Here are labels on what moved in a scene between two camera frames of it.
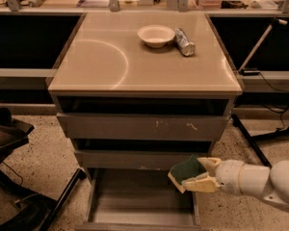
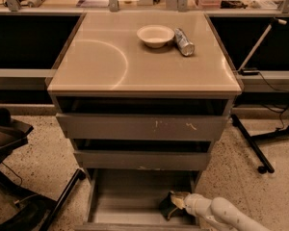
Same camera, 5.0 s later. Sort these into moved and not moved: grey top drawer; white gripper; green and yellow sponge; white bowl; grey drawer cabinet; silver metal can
Moved: green and yellow sponge; white gripper
Not moved: white bowl; grey drawer cabinet; silver metal can; grey top drawer
